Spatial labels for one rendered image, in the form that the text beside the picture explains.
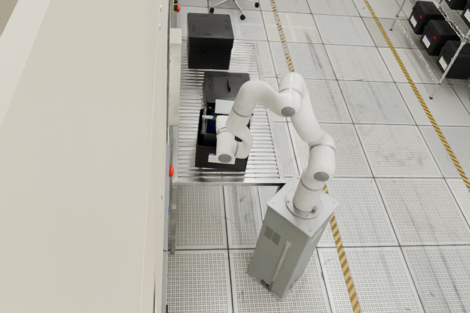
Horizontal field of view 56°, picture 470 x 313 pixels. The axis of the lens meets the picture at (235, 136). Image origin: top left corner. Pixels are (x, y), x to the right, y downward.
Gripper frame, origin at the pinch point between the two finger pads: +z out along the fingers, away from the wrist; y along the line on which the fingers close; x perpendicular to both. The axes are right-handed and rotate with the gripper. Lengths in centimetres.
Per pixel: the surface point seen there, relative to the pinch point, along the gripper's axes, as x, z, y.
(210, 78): -20, 49, -9
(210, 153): -17.4, -13.8, -6.1
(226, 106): 2.7, 0.7, -0.2
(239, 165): -25.4, -13.8, 9.7
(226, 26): -4, 85, -2
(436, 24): -62, 223, 211
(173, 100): -0.4, 4.9, -27.3
